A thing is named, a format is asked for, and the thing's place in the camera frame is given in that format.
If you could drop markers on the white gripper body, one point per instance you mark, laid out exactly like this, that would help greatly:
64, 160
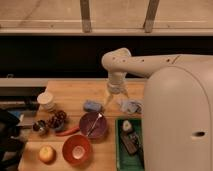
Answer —
116, 82

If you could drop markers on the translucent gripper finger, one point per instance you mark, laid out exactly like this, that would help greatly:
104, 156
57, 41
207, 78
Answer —
108, 97
126, 96

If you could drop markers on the yellow apple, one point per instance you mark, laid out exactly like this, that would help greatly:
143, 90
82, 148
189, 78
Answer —
46, 154

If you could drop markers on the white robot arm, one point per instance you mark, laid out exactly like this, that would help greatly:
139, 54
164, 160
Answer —
177, 127

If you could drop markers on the red bowl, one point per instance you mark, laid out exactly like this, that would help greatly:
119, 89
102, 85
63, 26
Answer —
77, 150

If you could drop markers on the crumpled plastic wrapper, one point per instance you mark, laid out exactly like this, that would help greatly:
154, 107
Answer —
130, 106

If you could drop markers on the silver spoon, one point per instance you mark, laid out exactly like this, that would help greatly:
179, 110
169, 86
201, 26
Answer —
94, 124

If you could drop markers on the blue sponge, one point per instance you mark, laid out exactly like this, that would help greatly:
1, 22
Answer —
92, 106

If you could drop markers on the white item in tray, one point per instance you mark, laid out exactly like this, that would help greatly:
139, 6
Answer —
127, 127

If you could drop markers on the dark object in tray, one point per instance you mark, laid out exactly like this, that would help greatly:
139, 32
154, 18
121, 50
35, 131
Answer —
131, 142

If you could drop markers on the red chili pepper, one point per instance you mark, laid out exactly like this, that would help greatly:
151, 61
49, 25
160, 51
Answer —
68, 132

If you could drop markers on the bunch of dark grapes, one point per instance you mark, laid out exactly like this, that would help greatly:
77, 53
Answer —
57, 120

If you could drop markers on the white paper cup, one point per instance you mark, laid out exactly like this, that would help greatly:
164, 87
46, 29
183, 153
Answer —
45, 99

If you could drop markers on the green tray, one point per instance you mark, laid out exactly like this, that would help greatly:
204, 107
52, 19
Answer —
124, 161

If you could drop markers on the small dark metallic object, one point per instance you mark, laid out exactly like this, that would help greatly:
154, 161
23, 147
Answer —
40, 127

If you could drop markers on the black object at left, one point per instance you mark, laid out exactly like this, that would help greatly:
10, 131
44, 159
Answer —
10, 145

